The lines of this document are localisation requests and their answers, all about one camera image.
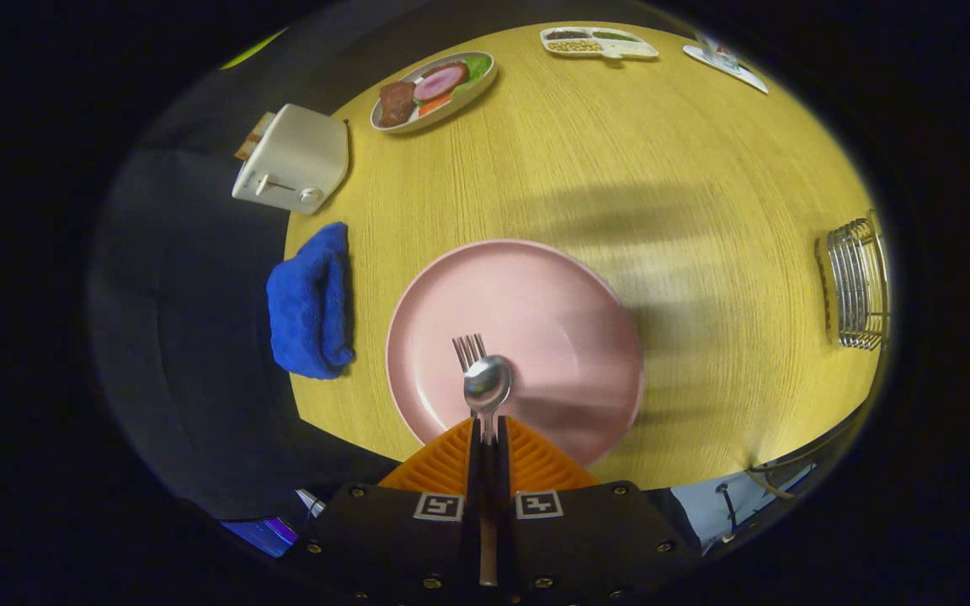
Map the black cable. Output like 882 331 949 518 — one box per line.
715 482 740 544

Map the white oval food plate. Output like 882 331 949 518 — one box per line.
370 50 498 135

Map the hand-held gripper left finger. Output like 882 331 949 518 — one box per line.
291 418 482 606

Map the metal spoon with wooden handle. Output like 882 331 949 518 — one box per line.
462 354 513 587

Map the purple glowing screen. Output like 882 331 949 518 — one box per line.
222 517 301 558

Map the pink plate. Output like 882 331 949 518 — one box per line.
385 239 645 468

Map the white divided tray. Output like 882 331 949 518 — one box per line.
540 26 660 61

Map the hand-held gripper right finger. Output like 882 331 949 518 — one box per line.
498 417 696 606

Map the toast slice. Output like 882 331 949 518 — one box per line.
234 112 277 162

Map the white coaster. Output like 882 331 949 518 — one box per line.
683 44 770 94

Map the pink ham slice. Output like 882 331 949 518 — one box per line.
413 63 469 102

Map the white bottle with green label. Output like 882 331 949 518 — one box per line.
698 34 740 72

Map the white toaster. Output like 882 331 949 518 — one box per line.
232 103 350 215

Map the blue cloth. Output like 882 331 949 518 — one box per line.
265 221 356 380

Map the metal fork with wooden handle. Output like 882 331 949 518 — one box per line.
451 334 488 371

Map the metal wire basket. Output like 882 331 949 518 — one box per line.
816 210 892 352

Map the dark meat slice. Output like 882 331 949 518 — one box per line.
379 81 417 128

